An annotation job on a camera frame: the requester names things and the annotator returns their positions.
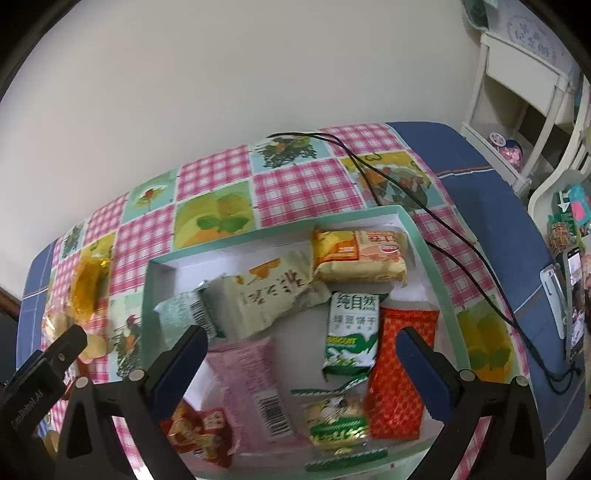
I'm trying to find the black cable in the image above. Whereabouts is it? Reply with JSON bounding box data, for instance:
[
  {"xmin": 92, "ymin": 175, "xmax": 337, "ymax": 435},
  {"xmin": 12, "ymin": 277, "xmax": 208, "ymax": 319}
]
[{"xmin": 268, "ymin": 132, "xmax": 585, "ymax": 395}]

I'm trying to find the red cookie packet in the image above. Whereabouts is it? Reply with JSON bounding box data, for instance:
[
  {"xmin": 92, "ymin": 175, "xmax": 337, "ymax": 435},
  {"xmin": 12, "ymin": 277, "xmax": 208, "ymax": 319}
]
[{"xmin": 159, "ymin": 399, "xmax": 234, "ymax": 469}]

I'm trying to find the clear green cookie packet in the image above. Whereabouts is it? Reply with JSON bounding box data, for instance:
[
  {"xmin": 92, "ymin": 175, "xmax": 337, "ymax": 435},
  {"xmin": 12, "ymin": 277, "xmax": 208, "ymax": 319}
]
[{"xmin": 291, "ymin": 376, "xmax": 386, "ymax": 472}]

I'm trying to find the jar of pink sweets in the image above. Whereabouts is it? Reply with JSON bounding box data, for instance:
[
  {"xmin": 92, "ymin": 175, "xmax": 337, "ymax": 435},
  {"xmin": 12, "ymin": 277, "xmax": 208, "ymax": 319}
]
[{"xmin": 489, "ymin": 131, "xmax": 525, "ymax": 171}]

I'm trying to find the green and pink paper craft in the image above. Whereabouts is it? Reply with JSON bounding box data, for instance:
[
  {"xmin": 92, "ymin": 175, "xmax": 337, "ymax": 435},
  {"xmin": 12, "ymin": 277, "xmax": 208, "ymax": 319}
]
[{"xmin": 549, "ymin": 185, "xmax": 591, "ymax": 232}]

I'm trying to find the yellow cake packet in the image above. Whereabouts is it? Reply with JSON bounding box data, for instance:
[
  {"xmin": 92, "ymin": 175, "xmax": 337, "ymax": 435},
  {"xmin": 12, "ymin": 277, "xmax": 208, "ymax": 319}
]
[{"xmin": 69, "ymin": 256, "xmax": 114, "ymax": 321}]

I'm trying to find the green and white biscuit packet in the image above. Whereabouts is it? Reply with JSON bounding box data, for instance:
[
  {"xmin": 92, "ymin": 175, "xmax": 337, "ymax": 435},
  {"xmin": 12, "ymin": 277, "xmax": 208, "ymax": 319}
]
[{"xmin": 322, "ymin": 292, "xmax": 382, "ymax": 381}]

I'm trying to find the round white bun packet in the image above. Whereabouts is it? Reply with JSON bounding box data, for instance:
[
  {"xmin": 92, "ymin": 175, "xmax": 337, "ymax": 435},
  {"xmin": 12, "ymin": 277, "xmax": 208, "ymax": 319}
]
[{"xmin": 44, "ymin": 311, "xmax": 114, "ymax": 365}]

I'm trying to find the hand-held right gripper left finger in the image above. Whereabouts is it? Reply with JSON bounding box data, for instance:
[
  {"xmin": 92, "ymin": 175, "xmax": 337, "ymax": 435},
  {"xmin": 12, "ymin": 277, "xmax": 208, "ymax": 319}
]
[{"xmin": 55, "ymin": 324, "xmax": 209, "ymax": 480}]

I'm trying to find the orange-red patterned snack packet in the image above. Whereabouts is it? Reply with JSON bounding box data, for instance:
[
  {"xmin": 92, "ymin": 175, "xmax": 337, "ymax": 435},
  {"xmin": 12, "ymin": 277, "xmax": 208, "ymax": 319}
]
[{"xmin": 365, "ymin": 300, "xmax": 440, "ymax": 440}]

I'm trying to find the white shelf unit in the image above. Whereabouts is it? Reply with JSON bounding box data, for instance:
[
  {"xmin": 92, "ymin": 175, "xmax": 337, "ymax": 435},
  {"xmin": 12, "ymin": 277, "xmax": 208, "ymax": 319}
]
[{"xmin": 459, "ymin": 28, "xmax": 591, "ymax": 217}]

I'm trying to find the pale green snack packet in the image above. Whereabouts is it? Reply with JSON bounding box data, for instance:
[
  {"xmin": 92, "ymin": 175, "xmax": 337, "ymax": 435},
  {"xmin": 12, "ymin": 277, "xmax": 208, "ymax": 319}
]
[{"xmin": 153, "ymin": 281, "xmax": 227, "ymax": 342}]

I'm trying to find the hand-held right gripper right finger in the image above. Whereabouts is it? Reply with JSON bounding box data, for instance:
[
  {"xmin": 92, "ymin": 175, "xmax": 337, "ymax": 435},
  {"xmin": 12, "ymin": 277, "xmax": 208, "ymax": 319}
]
[{"xmin": 396, "ymin": 326, "xmax": 548, "ymax": 480}]

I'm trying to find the shallow teal cardboard box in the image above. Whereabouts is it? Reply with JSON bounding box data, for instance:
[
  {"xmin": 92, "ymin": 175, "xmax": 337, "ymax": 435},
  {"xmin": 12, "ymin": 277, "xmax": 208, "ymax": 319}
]
[{"xmin": 139, "ymin": 205, "xmax": 472, "ymax": 480}]

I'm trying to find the beige snack packet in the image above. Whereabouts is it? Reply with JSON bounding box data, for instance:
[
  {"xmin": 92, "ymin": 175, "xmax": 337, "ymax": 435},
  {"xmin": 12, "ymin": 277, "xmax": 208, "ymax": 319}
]
[{"xmin": 203, "ymin": 251, "xmax": 331, "ymax": 337}]

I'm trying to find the silver phone holder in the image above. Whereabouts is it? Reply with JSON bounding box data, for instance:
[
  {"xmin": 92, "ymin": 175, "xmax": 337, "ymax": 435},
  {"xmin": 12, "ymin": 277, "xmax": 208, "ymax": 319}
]
[{"xmin": 540, "ymin": 265, "xmax": 566, "ymax": 340}]

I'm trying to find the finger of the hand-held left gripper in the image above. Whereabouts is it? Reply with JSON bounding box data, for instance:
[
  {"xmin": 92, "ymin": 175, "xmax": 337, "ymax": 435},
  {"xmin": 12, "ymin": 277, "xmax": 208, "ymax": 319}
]
[{"xmin": 39, "ymin": 324, "xmax": 88, "ymax": 384}]

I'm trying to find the pink snack packet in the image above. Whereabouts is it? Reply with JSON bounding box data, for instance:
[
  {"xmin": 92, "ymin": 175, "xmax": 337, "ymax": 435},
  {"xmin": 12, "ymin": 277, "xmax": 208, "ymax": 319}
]
[{"xmin": 206, "ymin": 336, "xmax": 296, "ymax": 455}]

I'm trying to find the yellow-orange cracker packet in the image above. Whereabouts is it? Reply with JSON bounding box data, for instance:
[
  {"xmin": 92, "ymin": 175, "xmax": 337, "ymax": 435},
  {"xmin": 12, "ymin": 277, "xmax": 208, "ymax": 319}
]
[{"xmin": 310, "ymin": 228, "xmax": 409, "ymax": 288}]

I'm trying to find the pink checked printed tablecloth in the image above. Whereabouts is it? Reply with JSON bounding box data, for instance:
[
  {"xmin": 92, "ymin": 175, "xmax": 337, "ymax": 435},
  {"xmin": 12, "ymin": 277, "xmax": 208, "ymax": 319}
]
[{"xmin": 41, "ymin": 122, "xmax": 513, "ymax": 480}]

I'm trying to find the white framed sign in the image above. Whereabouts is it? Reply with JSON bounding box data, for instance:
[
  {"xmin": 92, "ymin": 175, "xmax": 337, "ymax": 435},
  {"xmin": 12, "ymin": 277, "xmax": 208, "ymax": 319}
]
[{"xmin": 501, "ymin": 0, "xmax": 573, "ymax": 61}]

